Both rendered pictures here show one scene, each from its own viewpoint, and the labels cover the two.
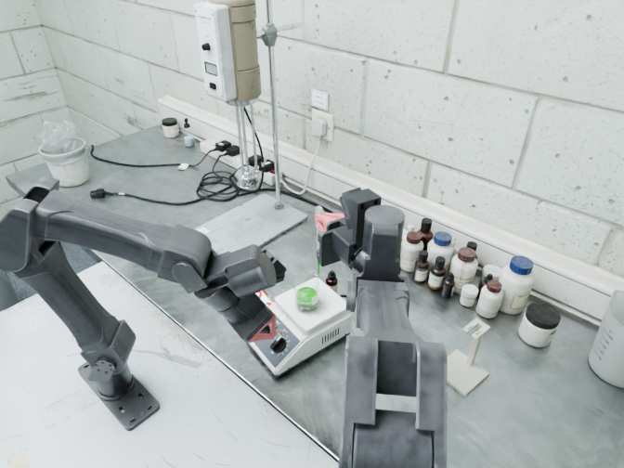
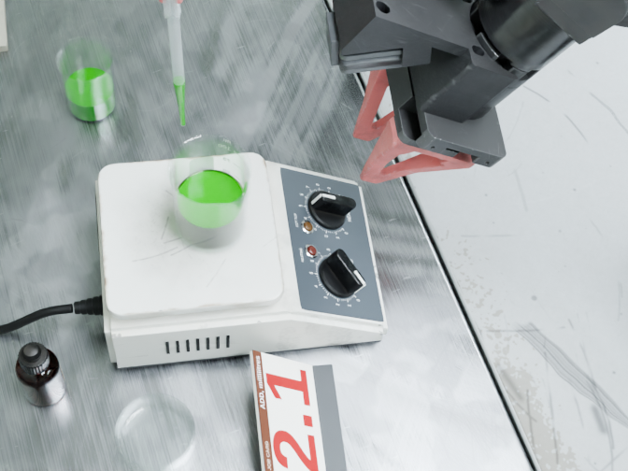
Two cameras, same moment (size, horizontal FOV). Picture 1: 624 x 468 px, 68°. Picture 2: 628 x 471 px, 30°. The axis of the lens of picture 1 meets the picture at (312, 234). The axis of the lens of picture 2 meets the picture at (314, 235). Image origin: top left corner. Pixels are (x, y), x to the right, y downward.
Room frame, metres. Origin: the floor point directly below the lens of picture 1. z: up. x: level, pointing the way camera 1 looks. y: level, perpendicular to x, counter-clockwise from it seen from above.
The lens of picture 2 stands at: (1.04, 0.23, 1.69)
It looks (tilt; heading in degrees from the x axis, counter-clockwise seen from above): 60 degrees down; 202
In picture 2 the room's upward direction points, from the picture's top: 8 degrees clockwise
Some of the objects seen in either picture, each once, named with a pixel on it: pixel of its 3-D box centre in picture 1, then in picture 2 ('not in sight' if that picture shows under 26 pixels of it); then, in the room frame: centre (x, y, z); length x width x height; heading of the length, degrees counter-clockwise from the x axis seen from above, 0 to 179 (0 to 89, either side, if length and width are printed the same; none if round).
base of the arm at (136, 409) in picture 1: (112, 376); not in sight; (0.56, 0.38, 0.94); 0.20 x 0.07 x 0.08; 48
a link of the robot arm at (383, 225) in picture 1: (379, 260); not in sight; (0.52, -0.10, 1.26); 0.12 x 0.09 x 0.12; 174
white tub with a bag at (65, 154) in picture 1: (63, 150); not in sight; (1.40, 0.82, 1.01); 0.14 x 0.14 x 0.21
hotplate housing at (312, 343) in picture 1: (302, 322); (226, 259); (0.70, 0.02, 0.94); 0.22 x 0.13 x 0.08; 127
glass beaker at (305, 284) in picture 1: (305, 292); (213, 198); (0.70, 0.01, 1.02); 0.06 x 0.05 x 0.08; 74
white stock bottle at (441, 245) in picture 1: (439, 254); not in sight; (0.92, -0.32, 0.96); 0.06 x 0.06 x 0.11
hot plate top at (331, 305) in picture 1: (311, 303); (189, 232); (0.71, 0.00, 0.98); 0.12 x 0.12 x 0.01; 37
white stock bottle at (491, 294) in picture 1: (490, 298); not in sight; (0.77, -0.41, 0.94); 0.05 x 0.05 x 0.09
